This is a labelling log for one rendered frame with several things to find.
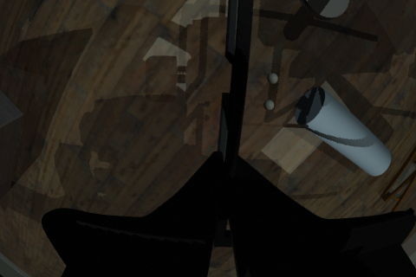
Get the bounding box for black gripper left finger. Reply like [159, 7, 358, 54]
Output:
[42, 151, 224, 277]

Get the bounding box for black glasses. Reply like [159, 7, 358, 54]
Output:
[214, 0, 254, 247]

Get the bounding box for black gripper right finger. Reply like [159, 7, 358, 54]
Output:
[229, 156, 416, 277]

